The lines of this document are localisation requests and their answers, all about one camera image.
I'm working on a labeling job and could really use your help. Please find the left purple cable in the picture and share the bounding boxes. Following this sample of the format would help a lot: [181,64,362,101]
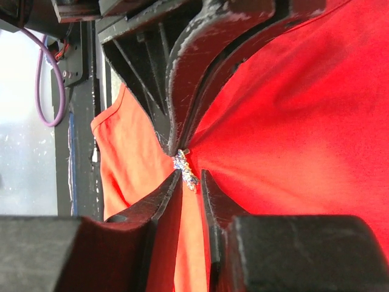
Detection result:
[22,27,67,128]

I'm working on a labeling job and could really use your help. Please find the red t-shirt garment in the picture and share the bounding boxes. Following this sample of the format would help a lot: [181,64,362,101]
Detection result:
[91,1,388,291]

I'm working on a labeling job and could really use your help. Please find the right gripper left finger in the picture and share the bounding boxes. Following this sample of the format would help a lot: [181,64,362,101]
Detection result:
[1,170,182,291]

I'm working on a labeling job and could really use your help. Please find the silver blue brooch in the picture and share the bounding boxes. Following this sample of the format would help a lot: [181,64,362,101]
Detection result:
[172,149,199,192]

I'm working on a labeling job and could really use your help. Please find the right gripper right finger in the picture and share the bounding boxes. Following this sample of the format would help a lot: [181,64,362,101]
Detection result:
[201,170,388,291]

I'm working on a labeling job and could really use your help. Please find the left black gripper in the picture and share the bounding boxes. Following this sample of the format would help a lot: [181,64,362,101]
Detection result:
[52,1,326,154]

